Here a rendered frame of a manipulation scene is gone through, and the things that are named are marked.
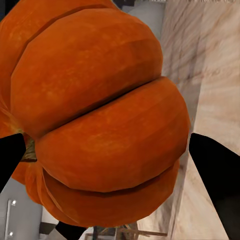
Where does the pumpkin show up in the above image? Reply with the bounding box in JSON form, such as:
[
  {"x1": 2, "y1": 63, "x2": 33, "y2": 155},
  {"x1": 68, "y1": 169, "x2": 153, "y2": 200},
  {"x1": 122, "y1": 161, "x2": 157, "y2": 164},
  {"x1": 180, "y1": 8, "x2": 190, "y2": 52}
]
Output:
[{"x1": 0, "y1": 0, "x2": 190, "y2": 228}]

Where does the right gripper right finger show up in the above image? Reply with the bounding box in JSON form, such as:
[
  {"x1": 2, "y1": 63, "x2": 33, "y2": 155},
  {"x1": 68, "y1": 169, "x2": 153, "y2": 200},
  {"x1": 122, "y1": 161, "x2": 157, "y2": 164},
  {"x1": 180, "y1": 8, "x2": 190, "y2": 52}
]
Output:
[{"x1": 188, "y1": 133, "x2": 240, "y2": 240}]

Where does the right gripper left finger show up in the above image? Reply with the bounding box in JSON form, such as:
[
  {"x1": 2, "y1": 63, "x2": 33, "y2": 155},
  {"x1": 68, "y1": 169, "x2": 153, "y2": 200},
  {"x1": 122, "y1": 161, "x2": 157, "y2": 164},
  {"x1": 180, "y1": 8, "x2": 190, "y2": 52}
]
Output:
[{"x1": 0, "y1": 133, "x2": 26, "y2": 193}]

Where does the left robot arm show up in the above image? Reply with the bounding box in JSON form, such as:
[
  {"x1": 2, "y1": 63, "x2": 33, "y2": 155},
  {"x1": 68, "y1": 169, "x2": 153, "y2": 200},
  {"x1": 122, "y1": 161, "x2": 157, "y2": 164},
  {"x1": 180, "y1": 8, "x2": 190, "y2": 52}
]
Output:
[{"x1": 45, "y1": 221, "x2": 88, "y2": 240}]

